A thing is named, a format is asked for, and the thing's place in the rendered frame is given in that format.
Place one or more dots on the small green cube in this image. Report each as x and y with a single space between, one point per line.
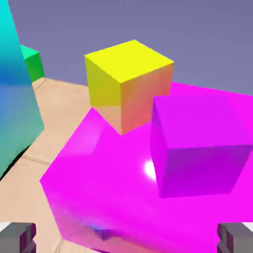
32 63

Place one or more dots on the small purple cube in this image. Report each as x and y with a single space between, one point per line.
197 142

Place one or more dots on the large cyan box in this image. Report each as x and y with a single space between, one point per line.
13 102

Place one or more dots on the small yellow cube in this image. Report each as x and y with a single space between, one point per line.
126 79

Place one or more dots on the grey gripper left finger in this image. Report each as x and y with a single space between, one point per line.
14 236

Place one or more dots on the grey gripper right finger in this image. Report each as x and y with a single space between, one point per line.
236 237

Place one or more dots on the large magenta box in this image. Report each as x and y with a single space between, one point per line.
122 187

